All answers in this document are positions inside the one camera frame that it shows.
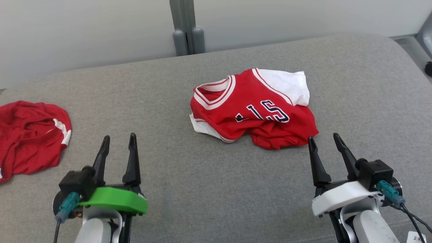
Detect grey chair leg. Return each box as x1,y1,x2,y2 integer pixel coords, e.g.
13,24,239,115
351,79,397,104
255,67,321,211
415,12,432,58

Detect red shorts with white trim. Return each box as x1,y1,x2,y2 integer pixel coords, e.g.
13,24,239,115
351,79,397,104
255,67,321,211
0,100,72,184

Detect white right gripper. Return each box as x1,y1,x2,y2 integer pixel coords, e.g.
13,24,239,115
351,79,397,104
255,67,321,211
308,133,382,217

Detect black left cable teal plug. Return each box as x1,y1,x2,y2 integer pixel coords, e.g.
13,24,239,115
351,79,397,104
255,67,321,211
53,192,80,243

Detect white paper cable label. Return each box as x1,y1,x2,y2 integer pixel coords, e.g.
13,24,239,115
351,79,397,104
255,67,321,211
406,231,428,243

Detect red white numbered jersey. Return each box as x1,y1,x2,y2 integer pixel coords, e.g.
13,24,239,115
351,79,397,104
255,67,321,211
189,67,319,151

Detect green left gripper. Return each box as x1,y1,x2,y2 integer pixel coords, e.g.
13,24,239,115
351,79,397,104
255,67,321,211
78,133,148,215

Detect grey partition post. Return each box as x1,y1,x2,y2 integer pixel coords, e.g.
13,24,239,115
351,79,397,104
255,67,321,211
169,0,206,57

